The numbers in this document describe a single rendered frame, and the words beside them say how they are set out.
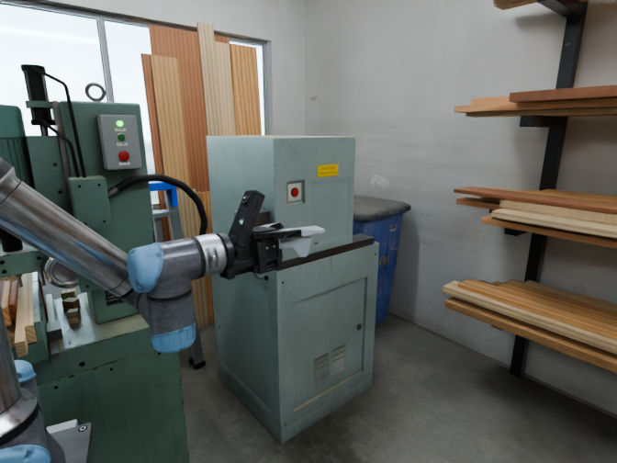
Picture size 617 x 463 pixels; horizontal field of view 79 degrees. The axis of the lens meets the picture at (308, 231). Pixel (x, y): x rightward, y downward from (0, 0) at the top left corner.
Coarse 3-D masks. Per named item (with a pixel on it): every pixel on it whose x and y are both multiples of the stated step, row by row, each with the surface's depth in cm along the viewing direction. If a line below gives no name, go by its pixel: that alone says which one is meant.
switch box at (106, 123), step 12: (108, 120) 110; (132, 120) 114; (108, 132) 111; (120, 132) 113; (132, 132) 114; (108, 144) 111; (132, 144) 115; (108, 156) 112; (132, 156) 116; (108, 168) 113; (120, 168) 115; (132, 168) 117
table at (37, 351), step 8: (16, 280) 138; (40, 280) 145; (8, 328) 105; (32, 344) 98; (40, 344) 99; (16, 352) 96; (32, 352) 98; (40, 352) 99; (24, 360) 97; (32, 360) 98; (40, 360) 100
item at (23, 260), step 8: (24, 248) 120; (32, 248) 120; (0, 256) 113; (8, 256) 114; (16, 256) 115; (24, 256) 116; (32, 256) 118; (40, 256) 119; (0, 264) 113; (8, 264) 114; (16, 264) 115; (24, 264) 117; (32, 264) 118; (0, 272) 114; (8, 272) 115; (16, 272) 116; (24, 272) 117; (32, 272) 119
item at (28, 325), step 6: (30, 276) 129; (30, 282) 124; (30, 288) 119; (30, 294) 115; (30, 300) 110; (30, 306) 107; (30, 312) 103; (30, 318) 100; (24, 324) 97; (30, 324) 97; (30, 330) 97; (30, 336) 97; (36, 336) 98; (30, 342) 97
